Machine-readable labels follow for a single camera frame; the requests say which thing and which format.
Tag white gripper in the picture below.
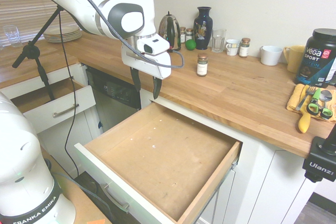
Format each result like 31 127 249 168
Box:
121 42 172 100

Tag seasoning jar with copper lid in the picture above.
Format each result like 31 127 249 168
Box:
196 52 208 77
238 37 251 58

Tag large wooden open drawer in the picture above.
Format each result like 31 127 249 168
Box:
74 102 244 224

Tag small open drawer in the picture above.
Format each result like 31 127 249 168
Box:
10 77 97 134

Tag steel dishwasher with black panel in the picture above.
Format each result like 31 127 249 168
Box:
86 66 142 133

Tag dark blue painted vase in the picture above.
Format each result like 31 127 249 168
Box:
193 6 212 51

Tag clear drinking glass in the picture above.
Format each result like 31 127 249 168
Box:
211 28 227 53
2 25 19 48

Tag small white cup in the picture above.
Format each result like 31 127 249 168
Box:
225 39 242 57

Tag stack of cream plates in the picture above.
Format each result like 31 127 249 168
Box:
43 26 82 43

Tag white mug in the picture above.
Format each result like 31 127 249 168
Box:
260 45 284 66

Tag yellow cloth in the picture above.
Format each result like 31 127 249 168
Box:
286 83 336 124

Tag white kitchen cabinet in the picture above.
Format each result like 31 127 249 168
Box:
0 62 323 224

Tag yellow mug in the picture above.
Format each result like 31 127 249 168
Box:
282 45 307 73

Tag window blind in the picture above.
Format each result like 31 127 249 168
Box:
0 0 96 49

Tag metal fork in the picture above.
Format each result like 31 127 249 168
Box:
296 86 316 111

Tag black Vega protein tub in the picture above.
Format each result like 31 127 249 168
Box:
294 28 336 88

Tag metal spoon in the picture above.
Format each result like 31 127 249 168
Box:
311 89 333 104

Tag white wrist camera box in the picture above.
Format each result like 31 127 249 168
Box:
136 34 170 56

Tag steel kettle with black handle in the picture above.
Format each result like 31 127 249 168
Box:
158 11 182 52

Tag thin black cable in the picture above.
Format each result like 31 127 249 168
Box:
57 11 81 177

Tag short metal drawer handle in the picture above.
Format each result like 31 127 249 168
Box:
52 103 80 119

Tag grey braided camera cable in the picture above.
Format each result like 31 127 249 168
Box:
56 0 185 69

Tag long metal drawer handle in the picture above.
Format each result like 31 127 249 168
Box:
101 183 130 214

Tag black camera boom stand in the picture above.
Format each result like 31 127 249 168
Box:
12 5 65 101

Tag yellow handled utensil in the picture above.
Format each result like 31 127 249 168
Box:
298 111 312 134

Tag green handled scissors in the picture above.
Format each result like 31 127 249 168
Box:
307 88 334 120

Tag black Ulanzi camera mount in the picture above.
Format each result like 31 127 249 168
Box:
302 121 336 183

